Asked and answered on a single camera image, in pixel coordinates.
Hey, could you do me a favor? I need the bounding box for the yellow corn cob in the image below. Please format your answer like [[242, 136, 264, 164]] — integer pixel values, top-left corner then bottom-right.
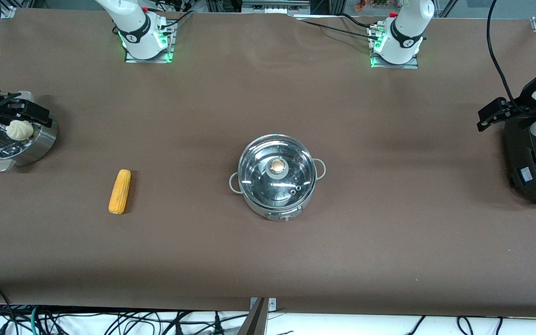
[[108, 169, 132, 215]]

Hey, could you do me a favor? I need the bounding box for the glass pot lid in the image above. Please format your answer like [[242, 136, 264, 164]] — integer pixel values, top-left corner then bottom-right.
[[239, 135, 317, 208]]

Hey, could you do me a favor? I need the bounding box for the steel steamer pot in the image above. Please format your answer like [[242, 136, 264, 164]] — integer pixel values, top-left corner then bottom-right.
[[0, 91, 58, 173]]

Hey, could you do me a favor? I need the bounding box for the stainless steel pot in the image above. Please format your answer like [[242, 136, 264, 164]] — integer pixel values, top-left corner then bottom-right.
[[229, 134, 327, 222]]

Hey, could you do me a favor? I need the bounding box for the white steamed bun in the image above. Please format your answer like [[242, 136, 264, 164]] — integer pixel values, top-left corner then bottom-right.
[[7, 120, 34, 141]]

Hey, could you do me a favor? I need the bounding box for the brown table cover mat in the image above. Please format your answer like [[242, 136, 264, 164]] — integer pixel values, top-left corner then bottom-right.
[[0, 7, 536, 318]]

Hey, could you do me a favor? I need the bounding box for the grey electronics box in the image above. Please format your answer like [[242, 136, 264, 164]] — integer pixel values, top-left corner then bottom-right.
[[241, 0, 311, 15]]

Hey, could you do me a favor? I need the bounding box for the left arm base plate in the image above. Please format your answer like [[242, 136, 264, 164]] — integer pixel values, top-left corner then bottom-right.
[[370, 26, 420, 69]]

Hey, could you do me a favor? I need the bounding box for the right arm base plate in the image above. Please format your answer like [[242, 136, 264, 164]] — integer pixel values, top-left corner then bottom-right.
[[124, 21, 175, 63]]

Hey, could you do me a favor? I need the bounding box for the black base cable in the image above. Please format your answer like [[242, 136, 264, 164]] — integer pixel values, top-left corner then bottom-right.
[[159, 9, 196, 31], [296, 18, 380, 41], [340, 13, 378, 29]]

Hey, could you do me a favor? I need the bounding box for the metal edge bracket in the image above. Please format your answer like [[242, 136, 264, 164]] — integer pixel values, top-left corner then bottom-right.
[[249, 297, 277, 312]]

